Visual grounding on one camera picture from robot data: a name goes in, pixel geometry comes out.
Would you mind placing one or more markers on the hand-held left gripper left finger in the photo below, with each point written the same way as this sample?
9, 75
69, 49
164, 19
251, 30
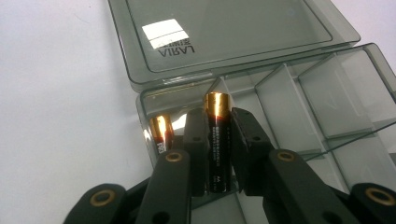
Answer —
197, 137

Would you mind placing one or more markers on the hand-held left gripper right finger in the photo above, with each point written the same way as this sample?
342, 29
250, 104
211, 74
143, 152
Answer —
249, 146

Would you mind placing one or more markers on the black and gold battery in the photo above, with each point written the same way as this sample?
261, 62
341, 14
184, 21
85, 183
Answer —
219, 140
162, 130

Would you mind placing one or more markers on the grey transparent compartment box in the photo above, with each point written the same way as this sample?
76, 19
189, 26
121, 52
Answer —
280, 93

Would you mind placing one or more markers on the white table board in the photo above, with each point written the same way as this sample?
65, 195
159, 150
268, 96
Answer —
62, 93

